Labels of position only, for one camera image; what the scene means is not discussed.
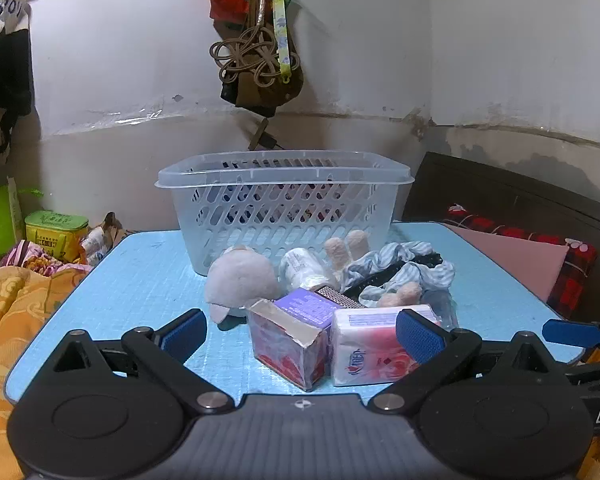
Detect purple and red carton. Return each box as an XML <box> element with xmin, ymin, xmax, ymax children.
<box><xmin>247</xmin><ymin>287</ymin><xmax>344</xmax><ymax>394</ymax></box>

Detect green tin box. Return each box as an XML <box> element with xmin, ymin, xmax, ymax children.
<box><xmin>24</xmin><ymin>210</ymin><xmax>90</xmax><ymax>264</ymax></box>

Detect dark wooden headboard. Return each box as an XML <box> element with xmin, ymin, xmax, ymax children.
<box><xmin>402</xmin><ymin>151</ymin><xmax>600</xmax><ymax>322</ymax></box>

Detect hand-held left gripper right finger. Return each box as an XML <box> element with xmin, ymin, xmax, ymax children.
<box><xmin>367</xmin><ymin>309</ymin><xmax>572</xmax><ymax>414</ymax></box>

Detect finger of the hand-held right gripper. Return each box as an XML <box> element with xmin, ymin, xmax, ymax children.
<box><xmin>542</xmin><ymin>318</ymin><xmax>600</xmax><ymax>349</ymax></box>

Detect clear plastic basket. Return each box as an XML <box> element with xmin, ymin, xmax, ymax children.
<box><xmin>154</xmin><ymin>149</ymin><xmax>415</xmax><ymax>277</ymax></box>

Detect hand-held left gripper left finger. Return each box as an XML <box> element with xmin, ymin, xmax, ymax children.
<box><xmin>44</xmin><ymin>308</ymin><xmax>235</xmax><ymax>415</ymax></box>

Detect pink floral cloth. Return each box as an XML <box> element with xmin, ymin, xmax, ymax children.
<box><xmin>0</xmin><ymin>239</ymin><xmax>94</xmax><ymax>277</ymax></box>

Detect grey plush toy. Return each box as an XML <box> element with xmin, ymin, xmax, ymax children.
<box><xmin>203</xmin><ymin>245</ymin><xmax>282</xmax><ymax>324</ymax></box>

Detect white and black hoodie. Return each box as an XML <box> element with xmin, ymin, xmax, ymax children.
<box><xmin>0</xmin><ymin>0</ymin><xmax>34</xmax><ymax>157</ymax></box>

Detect white snack packets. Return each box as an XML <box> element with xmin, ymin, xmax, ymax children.
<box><xmin>79</xmin><ymin>212</ymin><xmax>127</xmax><ymax>267</ymax></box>

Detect yellow green rolled tube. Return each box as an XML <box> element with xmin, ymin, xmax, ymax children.
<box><xmin>272</xmin><ymin>0</ymin><xmax>294</xmax><ymax>84</ymax></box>

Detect red plaid pillow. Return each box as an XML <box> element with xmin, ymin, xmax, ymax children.
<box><xmin>442</xmin><ymin>203</ymin><xmax>599</xmax><ymax>319</ymax></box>

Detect green paper bag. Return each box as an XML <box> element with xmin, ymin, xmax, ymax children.
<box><xmin>0</xmin><ymin>178</ymin><xmax>27</xmax><ymax>261</ymax></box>

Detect orange patterned blanket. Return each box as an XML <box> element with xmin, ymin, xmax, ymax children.
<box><xmin>0</xmin><ymin>265</ymin><xmax>94</xmax><ymax>480</ymax></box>

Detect blue striped cloth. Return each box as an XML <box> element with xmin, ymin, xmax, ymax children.
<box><xmin>341</xmin><ymin>240</ymin><xmax>457</xmax><ymax>307</ymax></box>

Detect brown bag with cords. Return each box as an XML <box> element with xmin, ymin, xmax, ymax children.
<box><xmin>209</xmin><ymin>0</ymin><xmax>306</xmax><ymax>117</ymax></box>

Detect pink tissue pack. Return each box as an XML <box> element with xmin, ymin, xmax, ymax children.
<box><xmin>329</xmin><ymin>304</ymin><xmax>445</xmax><ymax>387</ymax></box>

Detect hanging plug with cable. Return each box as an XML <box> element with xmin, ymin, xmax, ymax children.
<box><xmin>248</xmin><ymin>118</ymin><xmax>284</xmax><ymax>152</ymax></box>

